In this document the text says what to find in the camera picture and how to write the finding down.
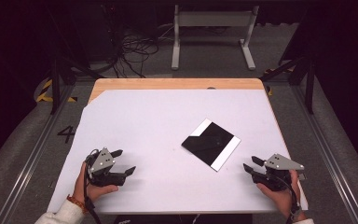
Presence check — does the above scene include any person's white sleeve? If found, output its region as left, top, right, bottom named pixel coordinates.
left=34, top=199, right=86, bottom=224
left=292, top=217, right=315, bottom=224

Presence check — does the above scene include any tangle of black cables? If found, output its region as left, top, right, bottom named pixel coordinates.
left=103, top=6, right=171, bottom=79

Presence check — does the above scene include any aluminium floor rail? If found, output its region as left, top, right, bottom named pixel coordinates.
left=0, top=83, right=76, bottom=224
left=292, top=84, right=358, bottom=224

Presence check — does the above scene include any yellow and black floor tape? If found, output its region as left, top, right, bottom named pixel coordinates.
left=35, top=78, right=78, bottom=104

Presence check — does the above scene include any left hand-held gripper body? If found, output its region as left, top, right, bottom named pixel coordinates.
left=85, top=147, right=129, bottom=188

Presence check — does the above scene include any white metal table frame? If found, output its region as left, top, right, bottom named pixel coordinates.
left=171, top=4, right=260, bottom=72

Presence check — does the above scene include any person's right white sleeve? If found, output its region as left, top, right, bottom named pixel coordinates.
left=292, top=217, right=315, bottom=224

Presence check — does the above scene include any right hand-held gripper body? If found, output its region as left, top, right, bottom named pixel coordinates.
left=251, top=153, right=308, bottom=192

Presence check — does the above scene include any black metal stand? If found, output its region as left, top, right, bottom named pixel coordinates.
left=259, top=8, right=317, bottom=115
left=45, top=6, right=107, bottom=116

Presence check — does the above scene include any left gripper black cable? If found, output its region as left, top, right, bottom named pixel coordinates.
left=83, top=148, right=103, bottom=224

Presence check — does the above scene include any person's left white sleeve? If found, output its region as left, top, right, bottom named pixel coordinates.
left=34, top=199, right=86, bottom=224

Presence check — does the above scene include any person's right hand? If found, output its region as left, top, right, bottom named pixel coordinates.
left=255, top=169, right=308, bottom=221

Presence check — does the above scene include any orange beaded bracelet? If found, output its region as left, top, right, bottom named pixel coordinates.
left=66, top=194, right=90, bottom=216

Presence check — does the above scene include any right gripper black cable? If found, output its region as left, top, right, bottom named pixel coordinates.
left=279, top=178, right=303, bottom=224

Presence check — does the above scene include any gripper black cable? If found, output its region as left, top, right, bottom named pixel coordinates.
left=279, top=178, right=303, bottom=224
left=83, top=148, right=103, bottom=224

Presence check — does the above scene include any person's left hand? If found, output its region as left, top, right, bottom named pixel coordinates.
left=72, top=161, right=119, bottom=205

